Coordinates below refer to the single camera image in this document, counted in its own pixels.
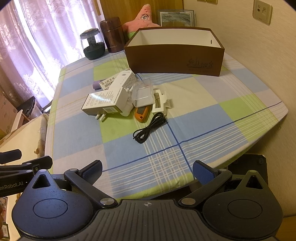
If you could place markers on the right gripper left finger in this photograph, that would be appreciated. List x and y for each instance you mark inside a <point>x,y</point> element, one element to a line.
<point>83,180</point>

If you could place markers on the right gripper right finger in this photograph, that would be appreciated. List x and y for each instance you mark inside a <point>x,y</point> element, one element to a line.
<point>211,180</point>

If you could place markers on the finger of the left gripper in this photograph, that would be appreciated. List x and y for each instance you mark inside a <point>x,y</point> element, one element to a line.
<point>9,156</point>
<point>35,165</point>

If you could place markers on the olive white small box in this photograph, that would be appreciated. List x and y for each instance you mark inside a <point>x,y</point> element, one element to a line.
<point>106,101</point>

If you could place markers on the orange black handheld device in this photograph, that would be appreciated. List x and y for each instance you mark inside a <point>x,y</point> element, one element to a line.
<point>142,113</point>

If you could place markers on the white plastic clip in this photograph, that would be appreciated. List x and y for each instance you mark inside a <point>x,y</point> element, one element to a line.
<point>161,102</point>

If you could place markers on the purple cream tube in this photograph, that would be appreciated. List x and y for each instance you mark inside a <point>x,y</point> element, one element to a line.
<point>97,85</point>

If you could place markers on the white ointment carton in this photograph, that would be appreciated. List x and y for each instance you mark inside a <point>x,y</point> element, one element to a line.
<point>120,80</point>

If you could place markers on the clear plastic tray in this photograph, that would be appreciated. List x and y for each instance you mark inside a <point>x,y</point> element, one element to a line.
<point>143,93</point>

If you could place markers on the white wifi router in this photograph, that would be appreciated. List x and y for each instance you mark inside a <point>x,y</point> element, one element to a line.
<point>128,106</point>

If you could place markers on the cardboard boxes stack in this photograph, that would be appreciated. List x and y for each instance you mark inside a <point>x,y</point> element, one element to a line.
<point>7,116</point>

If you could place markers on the pink sheer curtain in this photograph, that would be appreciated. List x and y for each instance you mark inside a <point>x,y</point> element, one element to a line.
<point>38,39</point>

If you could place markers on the dark green glass lamp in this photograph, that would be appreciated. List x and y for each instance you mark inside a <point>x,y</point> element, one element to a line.
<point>92,43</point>

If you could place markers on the brown cylindrical canister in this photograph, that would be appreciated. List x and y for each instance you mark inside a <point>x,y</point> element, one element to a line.
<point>113,34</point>

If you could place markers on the pink starfish plush toy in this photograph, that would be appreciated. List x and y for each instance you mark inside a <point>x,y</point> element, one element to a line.
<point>142,20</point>

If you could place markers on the yellow wooden door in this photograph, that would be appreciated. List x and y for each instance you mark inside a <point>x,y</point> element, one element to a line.
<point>127,10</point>

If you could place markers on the glass picture frame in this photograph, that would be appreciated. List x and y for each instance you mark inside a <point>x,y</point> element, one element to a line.
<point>176,18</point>

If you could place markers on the beige wall socket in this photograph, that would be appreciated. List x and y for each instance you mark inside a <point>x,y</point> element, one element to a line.
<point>262,11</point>

